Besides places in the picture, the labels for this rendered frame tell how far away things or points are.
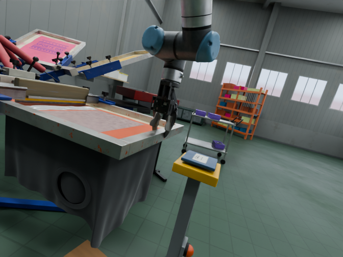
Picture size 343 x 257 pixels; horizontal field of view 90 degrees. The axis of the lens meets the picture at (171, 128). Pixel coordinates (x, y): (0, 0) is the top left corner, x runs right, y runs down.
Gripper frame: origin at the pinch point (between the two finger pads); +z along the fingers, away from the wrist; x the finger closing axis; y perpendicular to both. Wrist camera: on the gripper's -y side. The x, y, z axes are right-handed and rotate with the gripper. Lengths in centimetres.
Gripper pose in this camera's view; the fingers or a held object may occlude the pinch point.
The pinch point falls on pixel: (160, 132)
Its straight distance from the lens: 69.2
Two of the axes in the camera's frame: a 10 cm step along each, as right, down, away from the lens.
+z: -2.3, 9.6, 1.8
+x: 9.2, 2.8, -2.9
